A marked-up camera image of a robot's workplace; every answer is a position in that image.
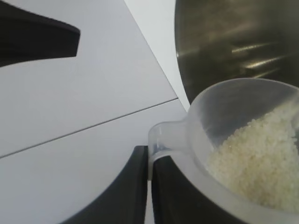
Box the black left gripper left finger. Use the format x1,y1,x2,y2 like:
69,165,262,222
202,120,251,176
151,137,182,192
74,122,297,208
63,146,149,224

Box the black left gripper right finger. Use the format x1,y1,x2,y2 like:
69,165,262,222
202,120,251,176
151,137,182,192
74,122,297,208
151,156,231,224

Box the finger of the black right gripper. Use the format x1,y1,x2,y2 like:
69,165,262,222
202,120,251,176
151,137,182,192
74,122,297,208
0,4,81,68

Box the clear plastic measuring cup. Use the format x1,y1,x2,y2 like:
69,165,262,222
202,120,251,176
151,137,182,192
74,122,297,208
148,78,299,224

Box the white rice grains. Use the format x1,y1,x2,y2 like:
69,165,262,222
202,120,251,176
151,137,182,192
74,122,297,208
205,105,299,213

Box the stainless steel mixing bowl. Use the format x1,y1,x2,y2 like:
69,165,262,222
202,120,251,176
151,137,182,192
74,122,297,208
174,0,299,112

